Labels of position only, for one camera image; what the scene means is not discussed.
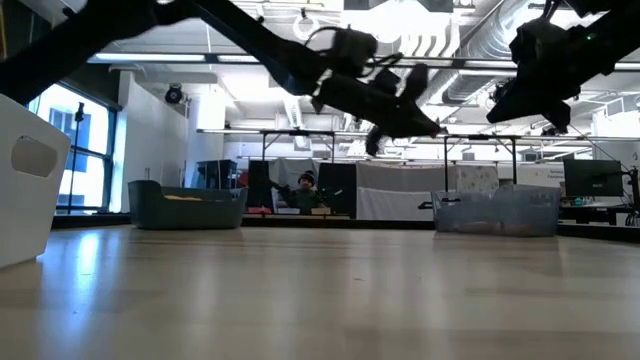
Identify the white ring ceiling fixture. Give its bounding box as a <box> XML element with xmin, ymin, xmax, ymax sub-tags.
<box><xmin>292</xmin><ymin>12</ymin><xmax>321</xmax><ymax>43</ymax></box>

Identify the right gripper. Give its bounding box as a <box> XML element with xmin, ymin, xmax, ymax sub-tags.
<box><xmin>487</xmin><ymin>44</ymin><xmax>609</xmax><ymax>135</ymax></box>

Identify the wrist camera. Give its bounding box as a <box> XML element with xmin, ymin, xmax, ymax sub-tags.
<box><xmin>509</xmin><ymin>17</ymin><xmax>574</xmax><ymax>64</ymax></box>
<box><xmin>327</xmin><ymin>27</ymin><xmax>380</xmax><ymax>77</ymax></box>

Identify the clear plastic basket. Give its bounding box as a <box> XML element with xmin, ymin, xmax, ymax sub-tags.
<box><xmin>431</xmin><ymin>184</ymin><xmax>564</xmax><ymax>237</ymax></box>

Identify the person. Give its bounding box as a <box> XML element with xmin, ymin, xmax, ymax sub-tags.
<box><xmin>272</xmin><ymin>169</ymin><xmax>329</xmax><ymax>211</ymax></box>

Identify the large window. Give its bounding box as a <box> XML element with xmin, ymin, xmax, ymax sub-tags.
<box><xmin>27</xmin><ymin>82</ymin><xmax>119</xmax><ymax>216</ymax></box>

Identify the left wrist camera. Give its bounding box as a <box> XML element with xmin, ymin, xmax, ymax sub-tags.
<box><xmin>327</xmin><ymin>27</ymin><xmax>380</xmax><ymax>77</ymax></box>

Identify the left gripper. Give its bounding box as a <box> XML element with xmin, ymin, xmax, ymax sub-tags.
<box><xmin>310</xmin><ymin>63</ymin><xmax>443</xmax><ymax>156</ymax></box>

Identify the dark grey plastic basket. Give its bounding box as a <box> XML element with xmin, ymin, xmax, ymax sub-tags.
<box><xmin>127</xmin><ymin>179</ymin><xmax>250</xmax><ymax>231</ymax></box>

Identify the white plastic basket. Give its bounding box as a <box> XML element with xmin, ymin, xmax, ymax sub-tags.
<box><xmin>0</xmin><ymin>94</ymin><xmax>73</xmax><ymax>271</ymax></box>

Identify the dark storage cart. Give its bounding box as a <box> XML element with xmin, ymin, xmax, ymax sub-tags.
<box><xmin>195</xmin><ymin>159</ymin><xmax>239</xmax><ymax>190</ymax></box>

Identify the grey cloth cover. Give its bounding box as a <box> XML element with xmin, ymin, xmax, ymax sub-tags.
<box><xmin>272</xmin><ymin>157</ymin><xmax>319</xmax><ymax>194</ymax></box>

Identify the black panel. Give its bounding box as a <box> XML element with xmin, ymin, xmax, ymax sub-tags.
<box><xmin>247</xmin><ymin>159</ymin><xmax>274</xmax><ymax>209</ymax></box>
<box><xmin>317</xmin><ymin>162</ymin><xmax>358</xmax><ymax>219</ymax></box>

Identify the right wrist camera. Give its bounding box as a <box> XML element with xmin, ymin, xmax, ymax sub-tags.
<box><xmin>509</xmin><ymin>17</ymin><xmax>574</xmax><ymax>64</ymax></box>

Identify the black computer monitor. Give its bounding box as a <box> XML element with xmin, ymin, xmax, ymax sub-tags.
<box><xmin>563</xmin><ymin>158</ymin><xmax>625</xmax><ymax>198</ymax></box>

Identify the black overhead light beam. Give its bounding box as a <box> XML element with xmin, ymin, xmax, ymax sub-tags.
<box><xmin>87</xmin><ymin>52</ymin><xmax>640</xmax><ymax>71</ymax></box>

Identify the white cloth cover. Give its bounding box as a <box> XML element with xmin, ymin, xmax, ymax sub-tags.
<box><xmin>356</xmin><ymin>160</ymin><xmax>501</xmax><ymax>222</ymax></box>

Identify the black tripod stand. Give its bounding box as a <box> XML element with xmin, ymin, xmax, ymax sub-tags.
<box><xmin>69</xmin><ymin>101</ymin><xmax>86</xmax><ymax>187</ymax></box>

